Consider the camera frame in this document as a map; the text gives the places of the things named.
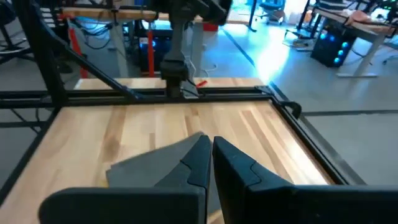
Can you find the black aluminium table frame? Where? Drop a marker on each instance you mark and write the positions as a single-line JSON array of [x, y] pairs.
[[124, 93]]

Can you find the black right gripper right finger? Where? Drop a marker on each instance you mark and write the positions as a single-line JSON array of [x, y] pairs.
[[295, 205]]

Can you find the wooden background workbench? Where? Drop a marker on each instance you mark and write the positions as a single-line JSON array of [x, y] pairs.
[[124, 14]]

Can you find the black computer tower blue lights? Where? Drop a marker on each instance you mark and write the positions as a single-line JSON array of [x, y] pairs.
[[331, 49], [155, 51]]

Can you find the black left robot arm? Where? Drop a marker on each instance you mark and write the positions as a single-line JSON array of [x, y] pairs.
[[183, 40]]

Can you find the blue background office chair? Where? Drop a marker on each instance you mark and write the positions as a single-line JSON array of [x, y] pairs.
[[272, 9]]

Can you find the red vertical post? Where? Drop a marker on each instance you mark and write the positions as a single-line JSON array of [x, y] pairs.
[[75, 46], [150, 53]]

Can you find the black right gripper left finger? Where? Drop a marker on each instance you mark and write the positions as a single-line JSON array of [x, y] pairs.
[[130, 205]]

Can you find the wooden background desk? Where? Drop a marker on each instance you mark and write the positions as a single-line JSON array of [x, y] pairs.
[[357, 25]]

